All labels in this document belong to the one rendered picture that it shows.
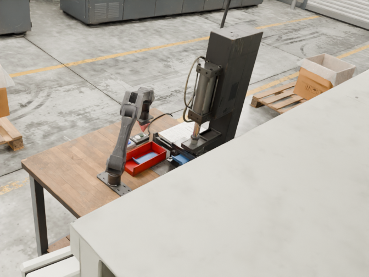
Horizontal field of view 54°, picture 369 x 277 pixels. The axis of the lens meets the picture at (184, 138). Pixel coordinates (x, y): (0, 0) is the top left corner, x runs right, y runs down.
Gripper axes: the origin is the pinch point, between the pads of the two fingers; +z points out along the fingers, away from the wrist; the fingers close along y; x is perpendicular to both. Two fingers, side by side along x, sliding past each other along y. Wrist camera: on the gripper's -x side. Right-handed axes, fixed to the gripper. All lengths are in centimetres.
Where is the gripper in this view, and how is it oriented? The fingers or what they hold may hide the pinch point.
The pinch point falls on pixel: (143, 130)
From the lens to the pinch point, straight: 214.4
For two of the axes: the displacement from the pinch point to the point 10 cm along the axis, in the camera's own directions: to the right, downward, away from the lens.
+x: 7.5, 4.5, -4.9
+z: -1.4, 8.2, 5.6
